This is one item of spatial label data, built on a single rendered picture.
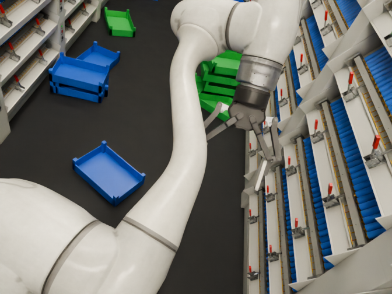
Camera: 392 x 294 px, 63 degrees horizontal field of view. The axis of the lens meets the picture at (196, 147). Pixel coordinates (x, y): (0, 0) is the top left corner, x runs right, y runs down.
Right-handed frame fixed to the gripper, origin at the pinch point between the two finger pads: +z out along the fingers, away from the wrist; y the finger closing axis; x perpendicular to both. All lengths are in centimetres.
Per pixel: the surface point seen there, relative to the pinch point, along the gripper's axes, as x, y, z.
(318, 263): 16.4, 33.6, 21.6
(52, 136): 93, -86, 27
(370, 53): 38, 36, -42
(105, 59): 158, -91, -20
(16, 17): 76, -105, -27
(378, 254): -5.6, 34.4, 6.3
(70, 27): 146, -114, -34
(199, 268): 61, 6, 59
